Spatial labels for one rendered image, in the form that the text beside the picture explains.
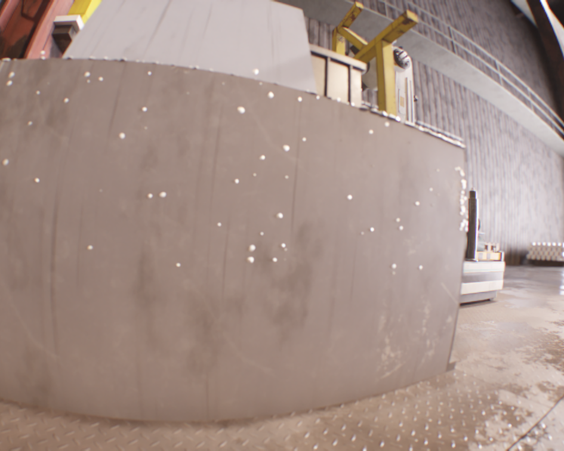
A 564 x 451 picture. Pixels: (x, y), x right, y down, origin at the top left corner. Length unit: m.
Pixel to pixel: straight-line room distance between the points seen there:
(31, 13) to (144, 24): 1.04
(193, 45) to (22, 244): 0.54
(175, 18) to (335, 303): 0.78
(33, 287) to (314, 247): 0.57
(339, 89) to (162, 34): 0.48
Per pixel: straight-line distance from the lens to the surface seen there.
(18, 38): 1.66
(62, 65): 0.68
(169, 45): 0.71
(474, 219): 2.21
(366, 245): 0.68
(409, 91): 2.30
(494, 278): 2.47
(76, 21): 1.46
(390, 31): 1.22
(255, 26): 0.83
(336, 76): 0.87
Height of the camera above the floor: 0.40
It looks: 3 degrees up
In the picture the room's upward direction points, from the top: 4 degrees clockwise
